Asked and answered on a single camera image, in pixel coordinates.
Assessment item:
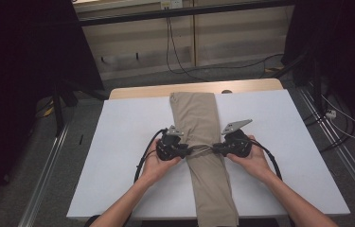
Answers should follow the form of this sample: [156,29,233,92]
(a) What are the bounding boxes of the person's right hand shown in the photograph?
[226,135,275,183]

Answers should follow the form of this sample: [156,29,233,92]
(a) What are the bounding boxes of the white floor cable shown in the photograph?
[320,94,355,141]

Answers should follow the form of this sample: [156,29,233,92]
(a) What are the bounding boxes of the left hand-held gripper black cable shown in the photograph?
[133,127,169,184]

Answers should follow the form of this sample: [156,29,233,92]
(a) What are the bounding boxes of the hand-held gripper black cable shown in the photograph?
[133,127,169,184]
[249,138,283,182]

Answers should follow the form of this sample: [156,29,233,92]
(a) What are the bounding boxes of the black metal stand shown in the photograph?
[51,79,107,137]
[273,50,325,114]

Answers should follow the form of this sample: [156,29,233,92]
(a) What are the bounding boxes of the white table board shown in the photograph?
[66,89,351,220]

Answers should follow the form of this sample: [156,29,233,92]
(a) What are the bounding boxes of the light wooden cabinet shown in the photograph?
[72,0,294,81]

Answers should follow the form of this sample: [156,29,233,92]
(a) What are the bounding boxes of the beige pants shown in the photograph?
[169,92,240,227]

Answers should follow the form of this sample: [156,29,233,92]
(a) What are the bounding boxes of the aluminium floor rail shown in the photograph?
[18,124,70,227]
[297,86,355,206]

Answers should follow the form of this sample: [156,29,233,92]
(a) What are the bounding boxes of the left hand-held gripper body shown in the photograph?
[155,125,186,162]

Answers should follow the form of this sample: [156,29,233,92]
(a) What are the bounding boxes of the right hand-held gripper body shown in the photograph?
[221,118,254,158]

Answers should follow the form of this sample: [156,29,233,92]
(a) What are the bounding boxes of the black curtain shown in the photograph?
[0,0,105,221]
[280,0,355,127]

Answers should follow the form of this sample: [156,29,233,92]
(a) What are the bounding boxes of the yellow floor tape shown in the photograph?
[36,100,55,118]
[264,65,284,74]

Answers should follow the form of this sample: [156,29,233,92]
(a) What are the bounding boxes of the right hand-held gripper black cable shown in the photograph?
[249,138,283,182]

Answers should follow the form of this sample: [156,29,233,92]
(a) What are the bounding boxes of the person's left hand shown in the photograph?
[140,138,183,186]

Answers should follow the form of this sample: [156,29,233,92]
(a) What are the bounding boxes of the white wall socket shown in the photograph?
[160,0,184,9]

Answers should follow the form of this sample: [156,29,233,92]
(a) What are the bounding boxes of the thin black hanging cable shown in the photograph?
[165,17,285,82]

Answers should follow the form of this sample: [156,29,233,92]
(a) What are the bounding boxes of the black horizontal beam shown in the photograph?
[78,0,296,27]

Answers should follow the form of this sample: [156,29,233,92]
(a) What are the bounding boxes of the black floor cables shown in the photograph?
[302,107,355,154]

